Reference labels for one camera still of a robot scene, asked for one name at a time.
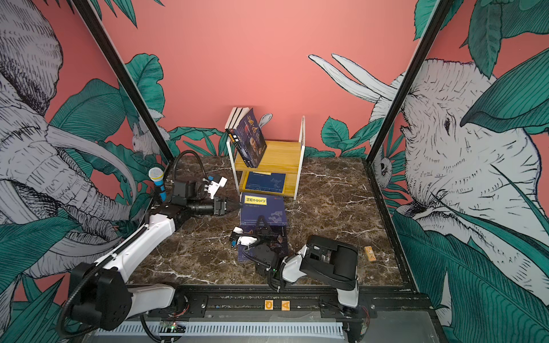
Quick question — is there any right black frame post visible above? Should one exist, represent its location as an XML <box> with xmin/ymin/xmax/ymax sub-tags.
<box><xmin>366</xmin><ymin>0</ymin><xmax>453</xmax><ymax>165</ymax></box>

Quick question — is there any white slotted cable duct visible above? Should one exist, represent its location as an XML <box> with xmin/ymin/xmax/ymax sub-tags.
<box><xmin>96</xmin><ymin>321</ymin><xmax>345</xmax><ymax>339</ymax></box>

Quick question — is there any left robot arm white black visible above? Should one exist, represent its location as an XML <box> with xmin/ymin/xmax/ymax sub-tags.
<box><xmin>56</xmin><ymin>175</ymin><xmax>230</xmax><ymax>339</ymax></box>

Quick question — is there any small wooden block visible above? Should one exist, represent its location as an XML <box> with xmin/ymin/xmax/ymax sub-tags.
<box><xmin>364</xmin><ymin>246</ymin><xmax>377</xmax><ymax>262</ymax></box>

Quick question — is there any navy book yellow label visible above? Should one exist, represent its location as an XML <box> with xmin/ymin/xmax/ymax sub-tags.
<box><xmin>245</xmin><ymin>172</ymin><xmax>287</xmax><ymax>194</ymax></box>

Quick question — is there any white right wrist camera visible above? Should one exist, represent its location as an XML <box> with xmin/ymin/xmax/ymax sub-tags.
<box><xmin>230</xmin><ymin>227</ymin><xmax>259</xmax><ymax>247</ymax></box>

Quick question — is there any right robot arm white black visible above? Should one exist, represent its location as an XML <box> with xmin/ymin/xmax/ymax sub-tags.
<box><xmin>233</xmin><ymin>228</ymin><xmax>359</xmax><ymax>308</ymax></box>

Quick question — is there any left black frame post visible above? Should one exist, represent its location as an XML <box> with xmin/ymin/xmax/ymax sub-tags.
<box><xmin>72</xmin><ymin>0</ymin><xmax>174</xmax><ymax>163</ymax></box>

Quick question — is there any black front rail base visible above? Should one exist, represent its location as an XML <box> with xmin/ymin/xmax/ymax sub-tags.
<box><xmin>83</xmin><ymin>282</ymin><xmax>434</xmax><ymax>320</ymax></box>

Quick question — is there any dark brown leaning book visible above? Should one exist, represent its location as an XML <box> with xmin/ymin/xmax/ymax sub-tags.
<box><xmin>224</xmin><ymin>107</ymin><xmax>239</xmax><ymax>129</ymax></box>

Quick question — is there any wooden white-framed book shelf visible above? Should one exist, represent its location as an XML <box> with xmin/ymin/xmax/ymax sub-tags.
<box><xmin>229</xmin><ymin>116</ymin><xmax>306</xmax><ymax>200</ymax></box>

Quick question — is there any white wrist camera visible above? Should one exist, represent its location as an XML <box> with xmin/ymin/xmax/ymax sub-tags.
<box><xmin>230</xmin><ymin>227</ymin><xmax>259</xmax><ymax>247</ymax></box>
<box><xmin>204</xmin><ymin>175</ymin><xmax>227</xmax><ymax>200</ymax></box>

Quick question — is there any black wolf cover book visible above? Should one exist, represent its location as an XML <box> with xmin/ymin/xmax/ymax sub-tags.
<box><xmin>227</xmin><ymin>107</ymin><xmax>250</xmax><ymax>167</ymax></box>

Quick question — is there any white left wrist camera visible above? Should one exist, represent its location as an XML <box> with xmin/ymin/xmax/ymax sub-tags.
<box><xmin>204</xmin><ymin>175</ymin><xmax>227</xmax><ymax>200</ymax></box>

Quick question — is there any illustrated magazine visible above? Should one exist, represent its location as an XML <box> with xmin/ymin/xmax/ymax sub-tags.
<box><xmin>236</xmin><ymin>224</ymin><xmax>290</xmax><ymax>263</ymax></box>
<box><xmin>237</xmin><ymin>107</ymin><xmax>267</xmax><ymax>168</ymax></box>

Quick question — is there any black frame post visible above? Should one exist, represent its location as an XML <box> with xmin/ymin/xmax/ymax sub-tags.
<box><xmin>366</xmin><ymin>0</ymin><xmax>453</xmax><ymax>165</ymax></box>
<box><xmin>72</xmin><ymin>0</ymin><xmax>174</xmax><ymax>163</ymax></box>

